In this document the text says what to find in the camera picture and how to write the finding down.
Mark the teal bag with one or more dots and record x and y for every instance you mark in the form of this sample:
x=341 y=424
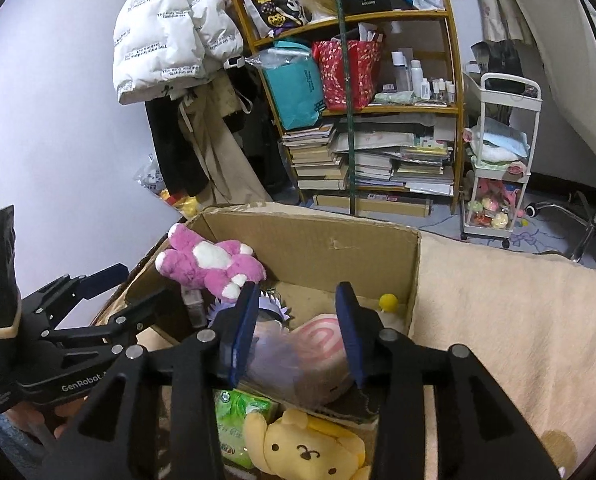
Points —
x=293 y=90

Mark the black hanging garment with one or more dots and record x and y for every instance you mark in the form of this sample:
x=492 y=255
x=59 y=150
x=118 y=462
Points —
x=175 y=155

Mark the white trolley cart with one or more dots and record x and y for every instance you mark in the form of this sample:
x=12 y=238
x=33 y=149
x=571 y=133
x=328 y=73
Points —
x=532 y=125

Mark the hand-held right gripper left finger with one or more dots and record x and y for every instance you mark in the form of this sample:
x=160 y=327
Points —
x=243 y=330

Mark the black handbag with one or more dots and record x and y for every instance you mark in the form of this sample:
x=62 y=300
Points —
x=500 y=62

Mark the white puffer jacket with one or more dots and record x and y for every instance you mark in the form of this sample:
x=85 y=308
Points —
x=168 y=30

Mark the person's left hand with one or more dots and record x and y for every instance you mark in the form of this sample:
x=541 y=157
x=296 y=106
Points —
x=25 y=417

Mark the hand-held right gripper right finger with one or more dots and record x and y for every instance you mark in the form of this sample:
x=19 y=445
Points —
x=353 y=335

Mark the pink swirl roll plush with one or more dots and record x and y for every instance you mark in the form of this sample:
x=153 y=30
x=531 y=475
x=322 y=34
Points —
x=318 y=345

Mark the printed tote bag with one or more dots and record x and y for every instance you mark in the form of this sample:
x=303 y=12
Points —
x=268 y=0

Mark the row of cosmetic bottles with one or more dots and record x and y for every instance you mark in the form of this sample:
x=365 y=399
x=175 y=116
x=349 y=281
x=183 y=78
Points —
x=417 y=80

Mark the beige trousers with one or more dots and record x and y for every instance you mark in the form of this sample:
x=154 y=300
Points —
x=223 y=160

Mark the pile of papers and booklets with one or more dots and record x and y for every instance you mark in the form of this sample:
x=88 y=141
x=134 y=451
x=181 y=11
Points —
x=402 y=160

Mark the office chair base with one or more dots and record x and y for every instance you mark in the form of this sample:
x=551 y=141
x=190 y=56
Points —
x=585 y=240

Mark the pink plush bear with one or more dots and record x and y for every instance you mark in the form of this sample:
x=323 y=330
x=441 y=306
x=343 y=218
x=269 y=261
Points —
x=208 y=260

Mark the long flat brown box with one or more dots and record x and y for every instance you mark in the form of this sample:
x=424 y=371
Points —
x=372 y=206

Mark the small yellow ball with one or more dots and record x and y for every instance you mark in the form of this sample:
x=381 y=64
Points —
x=388 y=301

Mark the folded blue cloth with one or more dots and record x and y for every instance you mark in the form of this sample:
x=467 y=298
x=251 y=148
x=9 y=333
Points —
x=502 y=142

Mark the wooden shelf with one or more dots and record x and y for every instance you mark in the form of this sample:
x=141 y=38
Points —
x=402 y=15

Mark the green tissue packet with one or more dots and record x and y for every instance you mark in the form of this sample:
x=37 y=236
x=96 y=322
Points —
x=238 y=420

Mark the pile of small plush toys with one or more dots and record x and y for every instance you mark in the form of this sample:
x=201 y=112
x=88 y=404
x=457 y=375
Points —
x=492 y=207

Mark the plastic bag of toys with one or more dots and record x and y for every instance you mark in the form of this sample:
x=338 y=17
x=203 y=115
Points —
x=163 y=185

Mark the floral curtain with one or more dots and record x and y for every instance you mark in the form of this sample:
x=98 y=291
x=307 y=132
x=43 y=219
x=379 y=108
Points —
x=497 y=0

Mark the white-haired plush doll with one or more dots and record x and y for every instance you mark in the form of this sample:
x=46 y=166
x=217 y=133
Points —
x=273 y=355

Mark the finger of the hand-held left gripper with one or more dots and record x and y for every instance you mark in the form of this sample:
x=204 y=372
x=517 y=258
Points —
x=128 y=315
x=105 y=275

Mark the red patterned bag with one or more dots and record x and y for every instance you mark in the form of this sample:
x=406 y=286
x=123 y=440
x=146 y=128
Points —
x=338 y=75

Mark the yellow plush dog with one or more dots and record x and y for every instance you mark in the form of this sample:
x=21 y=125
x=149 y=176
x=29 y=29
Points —
x=303 y=447

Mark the green pole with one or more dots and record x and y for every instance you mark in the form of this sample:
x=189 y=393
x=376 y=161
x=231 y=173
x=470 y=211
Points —
x=350 y=150

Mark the printed cardboard box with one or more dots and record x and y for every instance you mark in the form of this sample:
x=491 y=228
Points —
x=318 y=260

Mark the stack of books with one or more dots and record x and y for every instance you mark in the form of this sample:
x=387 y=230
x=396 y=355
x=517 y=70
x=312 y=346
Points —
x=318 y=160

